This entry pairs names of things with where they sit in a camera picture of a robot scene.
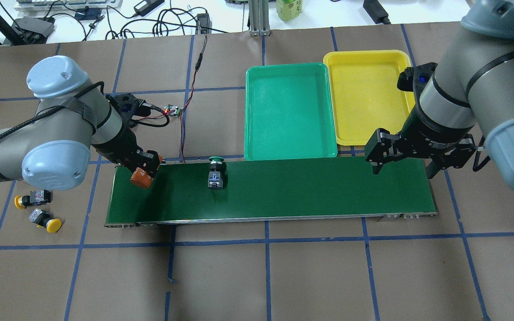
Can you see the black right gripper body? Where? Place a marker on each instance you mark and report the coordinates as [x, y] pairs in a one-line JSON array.
[[431, 135]]

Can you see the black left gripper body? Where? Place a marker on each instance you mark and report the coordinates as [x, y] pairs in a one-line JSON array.
[[121, 148]]

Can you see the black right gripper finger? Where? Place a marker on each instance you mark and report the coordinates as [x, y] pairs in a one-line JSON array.
[[434, 167], [377, 166]]

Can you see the orange cylinder marked 4680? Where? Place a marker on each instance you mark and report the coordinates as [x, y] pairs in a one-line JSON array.
[[146, 170]]

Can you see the green push button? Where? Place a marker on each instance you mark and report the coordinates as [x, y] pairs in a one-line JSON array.
[[217, 173]]

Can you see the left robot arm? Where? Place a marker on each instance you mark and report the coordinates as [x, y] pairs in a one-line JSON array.
[[51, 150]]

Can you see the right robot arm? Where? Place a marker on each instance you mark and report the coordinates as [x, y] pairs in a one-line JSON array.
[[464, 104]]

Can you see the small green controller board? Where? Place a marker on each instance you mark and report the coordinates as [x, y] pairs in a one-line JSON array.
[[171, 110]]

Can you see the yellow plastic tray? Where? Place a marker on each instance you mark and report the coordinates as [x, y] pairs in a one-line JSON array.
[[365, 95]]

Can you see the green conveyor belt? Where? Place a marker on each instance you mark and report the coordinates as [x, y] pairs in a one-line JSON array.
[[272, 190]]

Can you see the yellow push button upper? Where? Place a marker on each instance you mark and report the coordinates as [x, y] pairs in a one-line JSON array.
[[34, 198]]

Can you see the yellow push button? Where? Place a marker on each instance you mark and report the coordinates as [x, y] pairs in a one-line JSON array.
[[34, 198], [44, 219]]

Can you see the green plastic tray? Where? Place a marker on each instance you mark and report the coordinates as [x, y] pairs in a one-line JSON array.
[[288, 113]]

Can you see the yellow push button lower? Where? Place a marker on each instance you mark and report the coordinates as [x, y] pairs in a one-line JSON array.
[[44, 219]]

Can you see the black power adapter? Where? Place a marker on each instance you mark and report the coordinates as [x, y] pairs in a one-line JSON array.
[[376, 12]]

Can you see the white keyboard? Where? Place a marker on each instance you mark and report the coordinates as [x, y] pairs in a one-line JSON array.
[[40, 5]]

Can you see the green tea bottle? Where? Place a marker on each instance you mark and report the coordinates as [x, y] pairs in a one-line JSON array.
[[289, 9]]

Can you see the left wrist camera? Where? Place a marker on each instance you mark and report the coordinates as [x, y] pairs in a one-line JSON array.
[[128, 106]]

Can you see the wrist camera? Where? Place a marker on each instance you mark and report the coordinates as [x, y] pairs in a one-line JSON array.
[[128, 106], [415, 78]]

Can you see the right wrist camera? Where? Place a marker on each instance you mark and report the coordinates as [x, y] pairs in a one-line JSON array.
[[415, 78]]

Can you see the aluminium frame post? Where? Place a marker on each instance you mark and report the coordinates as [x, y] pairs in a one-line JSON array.
[[259, 18]]

